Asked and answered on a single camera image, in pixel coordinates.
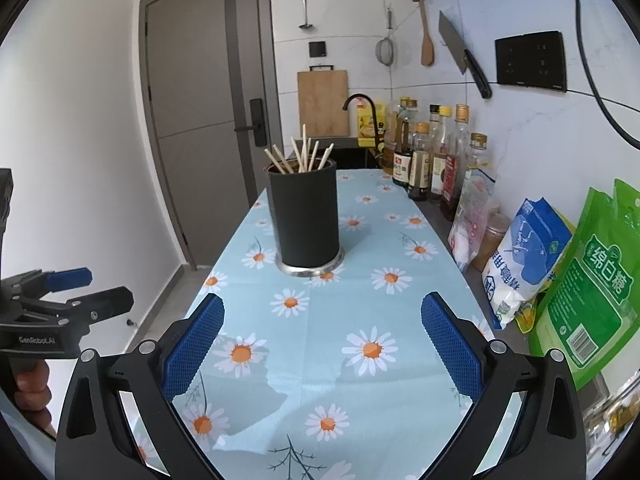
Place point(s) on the white and blue salt bag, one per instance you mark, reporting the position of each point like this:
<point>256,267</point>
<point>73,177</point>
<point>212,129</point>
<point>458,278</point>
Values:
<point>525,255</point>

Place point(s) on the clear wrapped packet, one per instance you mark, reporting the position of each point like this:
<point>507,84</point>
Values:
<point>610,410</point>

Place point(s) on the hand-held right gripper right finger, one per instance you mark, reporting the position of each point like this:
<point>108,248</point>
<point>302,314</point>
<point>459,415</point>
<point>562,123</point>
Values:
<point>452,345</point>

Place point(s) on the group of wooden chopsticks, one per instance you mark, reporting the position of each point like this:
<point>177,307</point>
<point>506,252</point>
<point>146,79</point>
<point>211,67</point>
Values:
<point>304,152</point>

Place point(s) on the slim bottle black cap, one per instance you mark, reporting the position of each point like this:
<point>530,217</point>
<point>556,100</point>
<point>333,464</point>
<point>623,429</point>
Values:
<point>434,112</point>

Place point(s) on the metal mesh strainer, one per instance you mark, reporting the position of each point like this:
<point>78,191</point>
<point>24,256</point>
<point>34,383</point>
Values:
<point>386,50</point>

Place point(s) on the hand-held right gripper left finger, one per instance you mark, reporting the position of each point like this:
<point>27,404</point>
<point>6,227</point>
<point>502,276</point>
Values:
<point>195,345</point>

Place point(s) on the black cylindrical utensil holder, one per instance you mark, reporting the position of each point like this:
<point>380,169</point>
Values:
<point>305,220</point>

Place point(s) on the black curved faucet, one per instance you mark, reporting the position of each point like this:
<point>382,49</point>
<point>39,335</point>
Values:
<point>357,96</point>

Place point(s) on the black wall socket panel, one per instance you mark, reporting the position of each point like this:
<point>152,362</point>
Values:
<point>530,60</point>

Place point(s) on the tall bottle red label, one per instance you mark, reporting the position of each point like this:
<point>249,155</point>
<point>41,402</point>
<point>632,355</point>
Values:
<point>455,175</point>

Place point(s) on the person's left hand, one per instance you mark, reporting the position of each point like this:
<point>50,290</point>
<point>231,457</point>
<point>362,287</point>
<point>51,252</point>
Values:
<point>35,390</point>

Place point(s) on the grey door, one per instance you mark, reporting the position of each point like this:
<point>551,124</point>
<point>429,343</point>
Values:
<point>200,85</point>

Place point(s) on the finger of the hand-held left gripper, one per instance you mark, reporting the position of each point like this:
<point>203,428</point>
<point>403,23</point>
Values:
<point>105,302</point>
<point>70,278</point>

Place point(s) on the clear cooking oil bottle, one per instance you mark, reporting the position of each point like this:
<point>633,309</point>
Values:
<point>393,115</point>

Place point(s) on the metal ladle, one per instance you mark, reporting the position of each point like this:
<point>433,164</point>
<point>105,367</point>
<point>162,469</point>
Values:
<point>304,10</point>

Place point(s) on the jar of brown powder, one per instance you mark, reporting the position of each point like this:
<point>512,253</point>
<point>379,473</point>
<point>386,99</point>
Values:
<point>492,240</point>

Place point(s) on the dark vinegar bottle gold cap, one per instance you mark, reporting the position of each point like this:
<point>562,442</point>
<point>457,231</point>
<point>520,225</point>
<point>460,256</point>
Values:
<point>419,170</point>

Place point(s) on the blue daisy print tablecloth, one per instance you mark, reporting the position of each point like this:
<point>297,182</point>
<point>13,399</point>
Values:
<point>340,310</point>

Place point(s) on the dark soy sauce bottle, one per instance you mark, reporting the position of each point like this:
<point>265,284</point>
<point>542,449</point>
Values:
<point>401,165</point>

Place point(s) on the green sugar bag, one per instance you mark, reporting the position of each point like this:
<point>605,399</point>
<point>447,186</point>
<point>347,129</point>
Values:
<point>595,285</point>

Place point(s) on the clear plastic bag white powder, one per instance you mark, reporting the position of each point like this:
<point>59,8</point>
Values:
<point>470,220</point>

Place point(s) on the small black wall panel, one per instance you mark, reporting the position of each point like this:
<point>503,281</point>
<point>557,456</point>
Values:
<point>317,49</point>

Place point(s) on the wooden cutting board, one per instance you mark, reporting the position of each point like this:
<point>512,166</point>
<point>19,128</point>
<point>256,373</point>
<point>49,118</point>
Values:
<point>322,105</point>

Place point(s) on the wooden spatula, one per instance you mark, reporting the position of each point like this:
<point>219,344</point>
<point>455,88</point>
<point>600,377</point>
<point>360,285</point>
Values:
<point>426,50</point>

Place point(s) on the yellow packet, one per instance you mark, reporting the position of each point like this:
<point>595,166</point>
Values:
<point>527,320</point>

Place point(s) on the yellow oil bottle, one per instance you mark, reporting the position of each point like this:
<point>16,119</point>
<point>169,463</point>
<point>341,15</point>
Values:
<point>367,122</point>

